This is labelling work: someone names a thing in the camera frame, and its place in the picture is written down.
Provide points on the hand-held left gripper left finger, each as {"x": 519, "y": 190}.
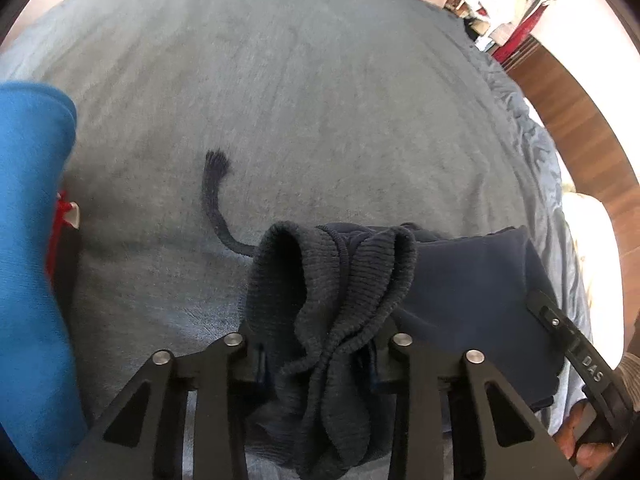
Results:
{"x": 240, "y": 360}

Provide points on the navy blue pants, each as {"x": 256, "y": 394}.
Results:
{"x": 460, "y": 290}

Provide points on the pile of clothes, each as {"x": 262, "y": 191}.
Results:
{"x": 500, "y": 5}

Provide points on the person's right hand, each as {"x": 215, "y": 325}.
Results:
{"x": 567, "y": 442}

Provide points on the person's right forearm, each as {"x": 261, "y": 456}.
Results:
{"x": 625, "y": 375}

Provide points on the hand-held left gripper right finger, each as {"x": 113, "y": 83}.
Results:
{"x": 390, "y": 365}

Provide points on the bright blue cloth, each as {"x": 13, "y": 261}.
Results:
{"x": 30, "y": 210}

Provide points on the blue-grey blanket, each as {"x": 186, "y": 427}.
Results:
{"x": 300, "y": 85}

